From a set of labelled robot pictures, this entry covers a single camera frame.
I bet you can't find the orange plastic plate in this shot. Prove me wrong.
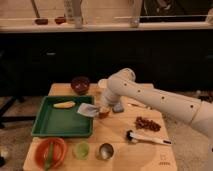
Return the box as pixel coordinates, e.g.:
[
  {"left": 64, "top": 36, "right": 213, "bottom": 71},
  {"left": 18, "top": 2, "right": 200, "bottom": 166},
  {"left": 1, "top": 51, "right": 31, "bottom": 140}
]
[{"left": 34, "top": 138, "right": 68, "bottom": 171}]

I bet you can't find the white paper cup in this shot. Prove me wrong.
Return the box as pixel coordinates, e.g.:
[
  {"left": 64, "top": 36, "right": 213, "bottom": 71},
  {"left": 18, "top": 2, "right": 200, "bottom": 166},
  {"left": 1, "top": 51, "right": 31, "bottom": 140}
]
[{"left": 98, "top": 79, "right": 107, "bottom": 89}]

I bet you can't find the dark red bowl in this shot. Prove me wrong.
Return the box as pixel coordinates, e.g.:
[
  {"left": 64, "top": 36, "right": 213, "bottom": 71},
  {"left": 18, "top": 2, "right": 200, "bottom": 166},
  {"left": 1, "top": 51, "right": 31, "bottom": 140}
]
[{"left": 71, "top": 76, "right": 90, "bottom": 95}]

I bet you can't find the bunch of red grapes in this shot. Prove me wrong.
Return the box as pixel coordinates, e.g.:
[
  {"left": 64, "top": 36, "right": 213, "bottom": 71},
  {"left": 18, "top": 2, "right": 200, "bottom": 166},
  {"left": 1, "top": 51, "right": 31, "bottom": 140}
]
[{"left": 135, "top": 116, "right": 161, "bottom": 132}]

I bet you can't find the red bowl on shelf right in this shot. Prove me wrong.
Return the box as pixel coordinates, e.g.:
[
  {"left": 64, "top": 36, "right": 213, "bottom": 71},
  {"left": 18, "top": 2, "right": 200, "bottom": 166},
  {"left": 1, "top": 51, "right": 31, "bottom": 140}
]
[{"left": 55, "top": 17, "right": 66, "bottom": 25}]

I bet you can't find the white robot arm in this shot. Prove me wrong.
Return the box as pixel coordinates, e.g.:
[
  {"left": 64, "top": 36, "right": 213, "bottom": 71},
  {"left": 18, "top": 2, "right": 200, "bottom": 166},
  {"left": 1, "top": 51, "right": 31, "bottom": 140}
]
[{"left": 100, "top": 68, "right": 213, "bottom": 171}]

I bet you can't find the green plastic tray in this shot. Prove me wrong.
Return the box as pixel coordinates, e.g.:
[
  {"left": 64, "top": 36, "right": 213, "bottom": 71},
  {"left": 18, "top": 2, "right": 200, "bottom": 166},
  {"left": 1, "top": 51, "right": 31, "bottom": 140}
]
[{"left": 31, "top": 96, "right": 94, "bottom": 138}]

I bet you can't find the red bowl on shelf left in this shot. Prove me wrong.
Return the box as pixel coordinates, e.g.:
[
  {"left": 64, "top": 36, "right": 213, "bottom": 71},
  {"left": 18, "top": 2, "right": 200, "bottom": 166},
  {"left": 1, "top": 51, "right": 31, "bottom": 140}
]
[{"left": 35, "top": 18, "right": 48, "bottom": 25}]

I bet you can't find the red apple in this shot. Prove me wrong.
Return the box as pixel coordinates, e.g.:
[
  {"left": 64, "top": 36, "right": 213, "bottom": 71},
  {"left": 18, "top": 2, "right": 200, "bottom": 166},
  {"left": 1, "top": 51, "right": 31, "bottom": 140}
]
[{"left": 99, "top": 107, "right": 110, "bottom": 119}]

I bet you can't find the grey towel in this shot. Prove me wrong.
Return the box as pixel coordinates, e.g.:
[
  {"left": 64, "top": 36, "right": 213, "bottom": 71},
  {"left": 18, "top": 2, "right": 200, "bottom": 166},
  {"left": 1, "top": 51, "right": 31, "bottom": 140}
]
[{"left": 77, "top": 103, "right": 100, "bottom": 117}]

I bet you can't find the green pepper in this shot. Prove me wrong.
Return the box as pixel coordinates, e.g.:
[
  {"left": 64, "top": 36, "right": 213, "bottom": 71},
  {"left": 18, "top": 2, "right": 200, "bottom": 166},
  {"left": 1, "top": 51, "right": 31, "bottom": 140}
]
[{"left": 44, "top": 142, "right": 54, "bottom": 171}]

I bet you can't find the yellow banana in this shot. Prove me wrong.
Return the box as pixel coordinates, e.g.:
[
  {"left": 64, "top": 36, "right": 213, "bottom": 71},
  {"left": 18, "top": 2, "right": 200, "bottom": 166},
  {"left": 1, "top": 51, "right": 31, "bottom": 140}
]
[{"left": 53, "top": 101, "right": 75, "bottom": 109}]

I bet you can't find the green plastic cup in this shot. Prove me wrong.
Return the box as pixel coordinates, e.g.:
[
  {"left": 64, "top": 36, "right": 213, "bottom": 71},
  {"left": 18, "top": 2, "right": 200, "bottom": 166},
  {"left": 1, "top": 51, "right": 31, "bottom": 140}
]
[{"left": 74, "top": 142, "right": 89, "bottom": 160}]

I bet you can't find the red bowl on shelf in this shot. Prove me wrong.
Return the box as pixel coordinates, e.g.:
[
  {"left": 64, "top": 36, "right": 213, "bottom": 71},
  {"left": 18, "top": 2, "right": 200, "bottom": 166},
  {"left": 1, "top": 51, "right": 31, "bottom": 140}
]
[
  {"left": 55, "top": 17, "right": 66, "bottom": 25},
  {"left": 35, "top": 18, "right": 48, "bottom": 25}
]

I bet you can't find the wooden table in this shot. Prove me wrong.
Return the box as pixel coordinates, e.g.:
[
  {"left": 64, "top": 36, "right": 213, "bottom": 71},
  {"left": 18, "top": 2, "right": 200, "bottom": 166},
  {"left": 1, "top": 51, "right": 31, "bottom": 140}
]
[{"left": 22, "top": 82, "right": 178, "bottom": 171}]

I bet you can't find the white handled brush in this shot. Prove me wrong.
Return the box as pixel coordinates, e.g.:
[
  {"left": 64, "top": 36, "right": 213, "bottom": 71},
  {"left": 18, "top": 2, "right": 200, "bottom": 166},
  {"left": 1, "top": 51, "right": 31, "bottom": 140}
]
[{"left": 126, "top": 130, "right": 172, "bottom": 145}]

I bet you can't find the metal cup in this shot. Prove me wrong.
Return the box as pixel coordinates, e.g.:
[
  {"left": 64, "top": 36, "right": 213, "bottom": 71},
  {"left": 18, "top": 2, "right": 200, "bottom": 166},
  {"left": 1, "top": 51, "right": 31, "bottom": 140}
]
[{"left": 97, "top": 143, "right": 114, "bottom": 160}]

